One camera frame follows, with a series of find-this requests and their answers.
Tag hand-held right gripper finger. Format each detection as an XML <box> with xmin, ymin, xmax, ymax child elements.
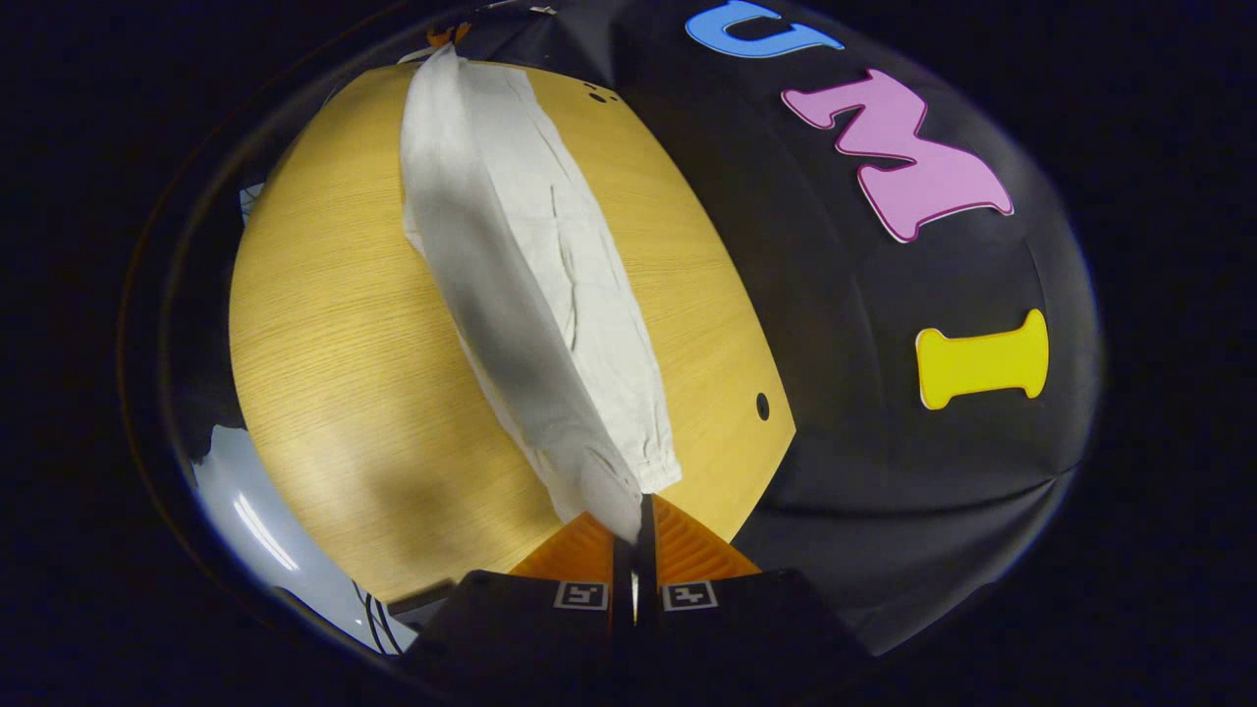
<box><xmin>403</xmin><ymin>511</ymin><xmax>636</xmax><ymax>688</ymax></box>
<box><xmin>635</xmin><ymin>494</ymin><xmax>872</xmax><ymax>688</ymax></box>

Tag white jeans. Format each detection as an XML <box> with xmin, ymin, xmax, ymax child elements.
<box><xmin>398</xmin><ymin>44</ymin><xmax>683</xmax><ymax>543</ymax></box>

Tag black backdrop cloth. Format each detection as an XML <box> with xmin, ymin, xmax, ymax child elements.
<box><xmin>432</xmin><ymin>0</ymin><xmax>1103</xmax><ymax>656</ymax></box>

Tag black cable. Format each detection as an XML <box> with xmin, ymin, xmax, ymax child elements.
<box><xmin>352</xmin><ymin>579</ymin><xmax>386</xmax><ymax>654</ymax></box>
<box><xmin>368</xmin><ymin>589</ymin><xmax>406</xmax><ymax>654</ymax></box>

